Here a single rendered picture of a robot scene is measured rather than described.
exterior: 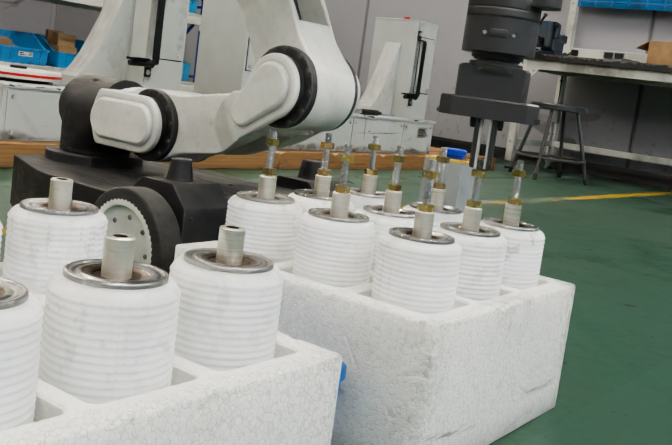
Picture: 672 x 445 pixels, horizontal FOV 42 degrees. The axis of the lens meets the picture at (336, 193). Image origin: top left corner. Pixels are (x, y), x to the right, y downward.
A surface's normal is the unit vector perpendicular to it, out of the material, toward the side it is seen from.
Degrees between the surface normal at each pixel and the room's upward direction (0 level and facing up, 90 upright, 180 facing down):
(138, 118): 90
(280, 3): 90
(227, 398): 90
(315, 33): 62
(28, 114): 90
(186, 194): 46
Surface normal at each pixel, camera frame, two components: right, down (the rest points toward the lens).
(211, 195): 0.65, -0.56
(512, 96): -0.22, 0.10
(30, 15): 0.77, 0.18
